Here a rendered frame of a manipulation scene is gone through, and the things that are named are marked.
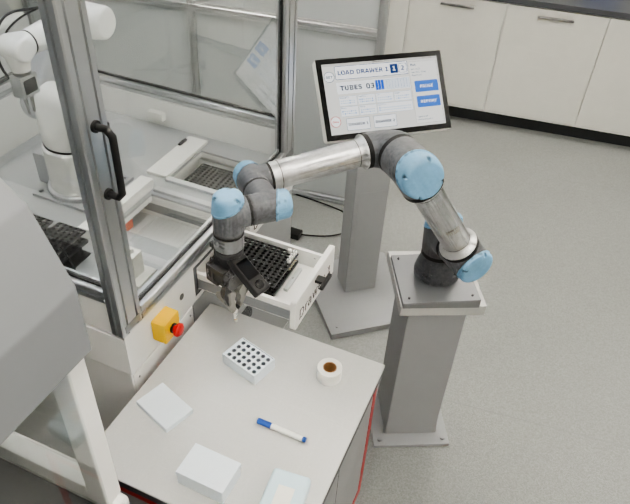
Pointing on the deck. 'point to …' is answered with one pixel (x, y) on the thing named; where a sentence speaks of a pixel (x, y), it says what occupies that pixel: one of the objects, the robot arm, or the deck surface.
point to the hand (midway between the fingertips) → (236, 308)
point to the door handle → (113, 161)
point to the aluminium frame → (112, 294)
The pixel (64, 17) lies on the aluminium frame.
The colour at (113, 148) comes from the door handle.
